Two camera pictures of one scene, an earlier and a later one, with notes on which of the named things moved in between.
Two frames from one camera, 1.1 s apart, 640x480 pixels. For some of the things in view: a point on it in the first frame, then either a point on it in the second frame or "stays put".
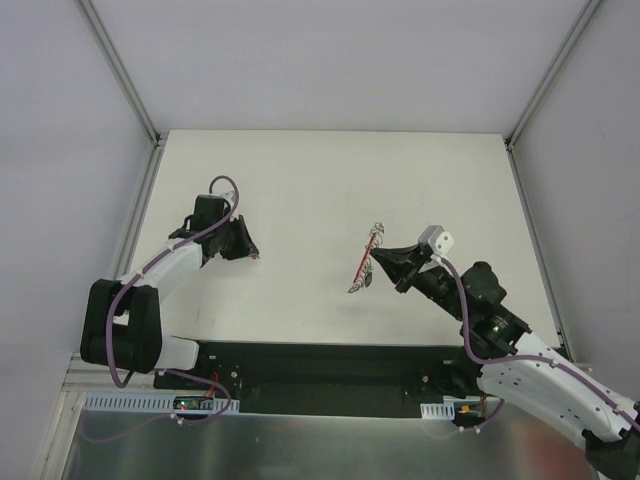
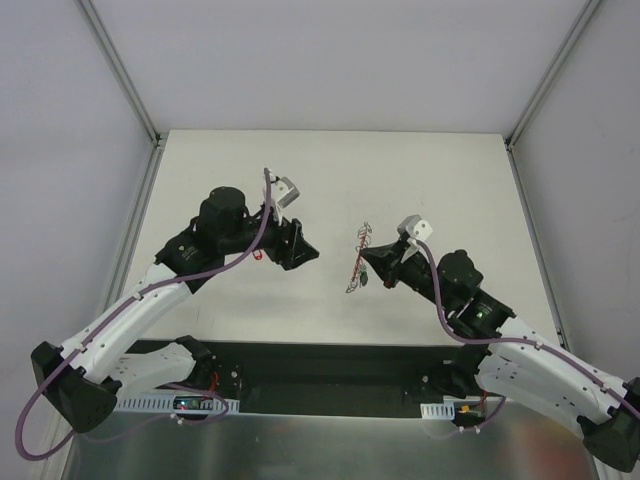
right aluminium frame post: x=549 y=73 stays put
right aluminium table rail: x=543 y=271 stays put
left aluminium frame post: x=121 y=73 stays put
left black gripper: x=239 y=238 to x=289 y=243
